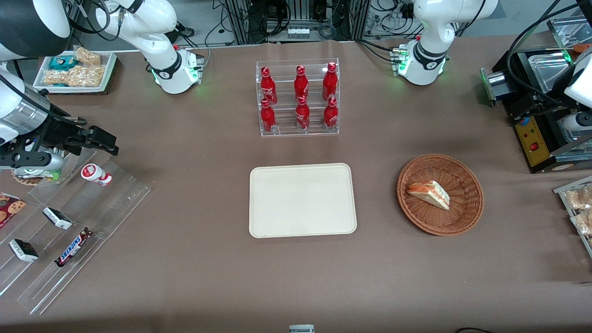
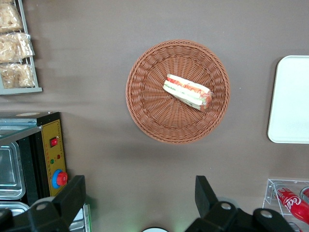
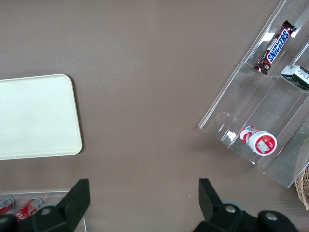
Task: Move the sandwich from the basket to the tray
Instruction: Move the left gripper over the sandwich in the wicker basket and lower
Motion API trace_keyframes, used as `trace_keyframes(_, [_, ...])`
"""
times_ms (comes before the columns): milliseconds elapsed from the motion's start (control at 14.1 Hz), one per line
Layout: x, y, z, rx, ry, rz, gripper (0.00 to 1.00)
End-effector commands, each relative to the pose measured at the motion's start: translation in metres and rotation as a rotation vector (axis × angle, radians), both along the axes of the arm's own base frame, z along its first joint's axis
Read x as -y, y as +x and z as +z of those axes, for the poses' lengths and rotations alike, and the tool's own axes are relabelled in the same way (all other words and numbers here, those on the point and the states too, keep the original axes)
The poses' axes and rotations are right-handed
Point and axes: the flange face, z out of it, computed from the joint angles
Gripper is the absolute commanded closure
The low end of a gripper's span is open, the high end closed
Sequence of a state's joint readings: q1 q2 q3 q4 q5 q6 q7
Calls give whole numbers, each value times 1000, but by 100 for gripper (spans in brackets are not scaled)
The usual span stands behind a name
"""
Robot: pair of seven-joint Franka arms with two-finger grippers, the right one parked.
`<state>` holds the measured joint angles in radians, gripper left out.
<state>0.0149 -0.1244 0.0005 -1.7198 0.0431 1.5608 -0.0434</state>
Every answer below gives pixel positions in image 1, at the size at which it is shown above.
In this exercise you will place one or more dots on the white green can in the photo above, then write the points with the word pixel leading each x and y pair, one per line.
pixel 39 175

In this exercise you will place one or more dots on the white snack tray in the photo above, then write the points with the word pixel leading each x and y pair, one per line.
pixel 108 69

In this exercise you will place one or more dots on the clear bag of pastries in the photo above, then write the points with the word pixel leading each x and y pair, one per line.
pixel 580 198
pixel 583 223

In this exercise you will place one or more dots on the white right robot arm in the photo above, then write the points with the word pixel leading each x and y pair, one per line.
pixel 162 46

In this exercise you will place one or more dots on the triangular sandwich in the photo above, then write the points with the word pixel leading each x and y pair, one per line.
pixel 430 193

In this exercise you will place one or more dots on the clear acrylic stepped display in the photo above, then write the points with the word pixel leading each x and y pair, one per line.
pixel 92 217

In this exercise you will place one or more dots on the clear acrylic bottle rack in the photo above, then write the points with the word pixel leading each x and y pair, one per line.
pixel 286 129

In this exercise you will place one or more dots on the white red yogurt bottle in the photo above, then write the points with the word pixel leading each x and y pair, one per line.
pixel 95 174

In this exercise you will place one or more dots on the brown wicker basket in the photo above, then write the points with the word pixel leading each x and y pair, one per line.
pixel 462 217

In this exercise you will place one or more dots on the large peanut snack bag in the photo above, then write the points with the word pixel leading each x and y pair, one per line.
pixel 85 76

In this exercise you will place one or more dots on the red cola bottle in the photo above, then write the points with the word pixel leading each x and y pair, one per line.
pixel 302 115
pixel 268 118
pixel 301 85
pixel 329 83
pixel 268 88
pixel 330 114

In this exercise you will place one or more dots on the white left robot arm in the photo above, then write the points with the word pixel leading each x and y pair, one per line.
pixel 430 27

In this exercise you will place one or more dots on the small peanut snack bag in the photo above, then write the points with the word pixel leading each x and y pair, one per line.
pixel 88 56

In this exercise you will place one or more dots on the grey metal snack tray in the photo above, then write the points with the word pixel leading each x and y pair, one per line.
pixel 562 192

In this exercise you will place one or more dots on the white power strip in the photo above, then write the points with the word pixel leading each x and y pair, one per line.
pixel 298 33

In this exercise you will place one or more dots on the cookie box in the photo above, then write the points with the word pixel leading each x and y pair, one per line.
pixel 11 208

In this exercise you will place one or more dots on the teal snack packet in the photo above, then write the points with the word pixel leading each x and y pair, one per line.
pixel 62 62

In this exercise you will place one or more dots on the black sandwich press machine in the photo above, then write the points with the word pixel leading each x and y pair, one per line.
pixel 536 148

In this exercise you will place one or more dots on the aluminium frame post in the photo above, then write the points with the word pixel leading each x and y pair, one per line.
pixel 237 21
pixel 360 18

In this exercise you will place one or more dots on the small wicker coaster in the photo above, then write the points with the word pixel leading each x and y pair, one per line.
pixel 23 180

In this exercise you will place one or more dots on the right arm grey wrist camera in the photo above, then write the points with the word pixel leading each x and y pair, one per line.
pixel 27 159

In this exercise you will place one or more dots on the cream rectangular tray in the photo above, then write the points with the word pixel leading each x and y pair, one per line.
pixel 300 201

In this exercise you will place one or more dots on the Snickers chocolate bar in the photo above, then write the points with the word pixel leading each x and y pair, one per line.
pixel 74 247

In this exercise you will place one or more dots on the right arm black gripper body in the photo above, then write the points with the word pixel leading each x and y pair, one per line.
pixel 59 131

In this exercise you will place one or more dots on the black white snack bar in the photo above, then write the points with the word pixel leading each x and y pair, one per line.
pixel 58 218
pixel 23 250

